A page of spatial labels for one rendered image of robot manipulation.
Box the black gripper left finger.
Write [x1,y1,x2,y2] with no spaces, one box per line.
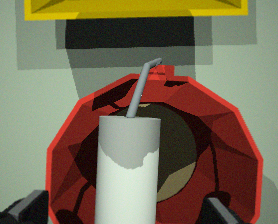
[0,190,49,224]

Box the yellow square tray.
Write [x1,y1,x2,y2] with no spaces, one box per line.
[24,0,248,20]

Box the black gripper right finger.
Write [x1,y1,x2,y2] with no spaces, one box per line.
[201,197,252,224]

